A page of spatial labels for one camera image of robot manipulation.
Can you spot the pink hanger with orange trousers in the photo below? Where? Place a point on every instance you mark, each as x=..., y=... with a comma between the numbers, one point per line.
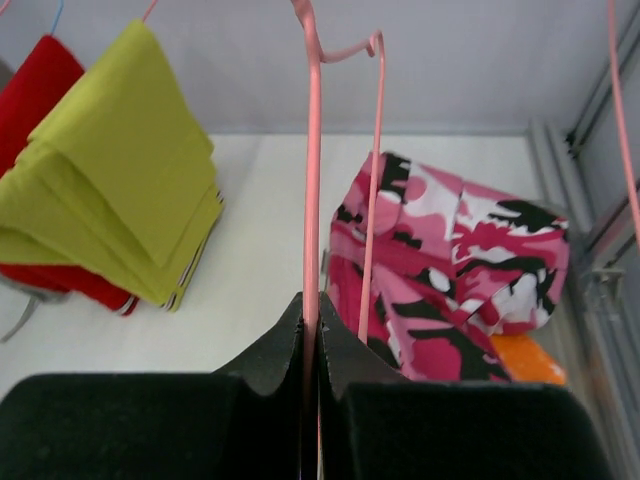
x=620, y=120

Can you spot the right aluminium frame post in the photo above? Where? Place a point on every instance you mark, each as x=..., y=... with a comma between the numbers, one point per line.
x=595, y=330

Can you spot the blue wire hanger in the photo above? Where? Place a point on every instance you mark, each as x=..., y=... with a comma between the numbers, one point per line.
x=57, y=15

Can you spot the pink patterned trousers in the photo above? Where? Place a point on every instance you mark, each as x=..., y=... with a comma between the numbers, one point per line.
x=454, y=262

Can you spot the grey trousers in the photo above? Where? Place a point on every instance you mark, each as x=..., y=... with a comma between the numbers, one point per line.
x=20, y=310

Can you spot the yellow green trousers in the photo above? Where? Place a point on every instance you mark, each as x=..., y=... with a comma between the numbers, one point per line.
x=117, y=179

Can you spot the red trousers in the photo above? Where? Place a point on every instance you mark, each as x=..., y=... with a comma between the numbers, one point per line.
x=72, y=278

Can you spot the pink hanger with yellow trousers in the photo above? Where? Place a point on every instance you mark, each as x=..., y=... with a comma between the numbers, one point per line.
x=149, y=10

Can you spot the orange white trousers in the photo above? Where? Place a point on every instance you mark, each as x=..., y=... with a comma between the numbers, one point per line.
x=527, y=361

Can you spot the pink hanger with patterned trousers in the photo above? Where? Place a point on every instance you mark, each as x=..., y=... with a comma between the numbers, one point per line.
x=317, y=56

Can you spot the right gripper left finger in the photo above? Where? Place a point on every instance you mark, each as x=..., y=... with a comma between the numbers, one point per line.
x=241, y=421

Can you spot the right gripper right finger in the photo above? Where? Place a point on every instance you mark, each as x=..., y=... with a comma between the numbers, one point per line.
x=376, y=424

